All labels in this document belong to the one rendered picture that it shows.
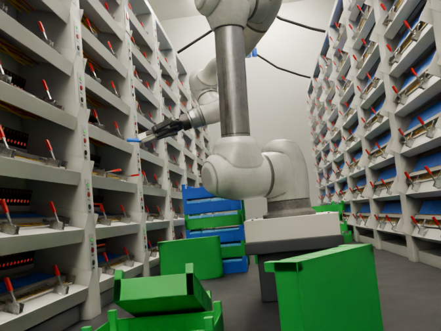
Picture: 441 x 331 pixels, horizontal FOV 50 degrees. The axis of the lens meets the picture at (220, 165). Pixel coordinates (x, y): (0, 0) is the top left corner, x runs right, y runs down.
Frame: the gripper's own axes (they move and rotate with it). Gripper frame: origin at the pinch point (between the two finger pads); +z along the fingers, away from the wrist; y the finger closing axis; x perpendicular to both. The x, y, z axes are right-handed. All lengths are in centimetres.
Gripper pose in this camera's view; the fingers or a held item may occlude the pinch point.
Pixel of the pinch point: (146, 136)
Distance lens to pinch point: 209.5
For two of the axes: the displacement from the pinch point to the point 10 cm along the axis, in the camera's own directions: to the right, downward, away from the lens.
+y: -0.5, -4.2, -9.1
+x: 3.7, 8.3, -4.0
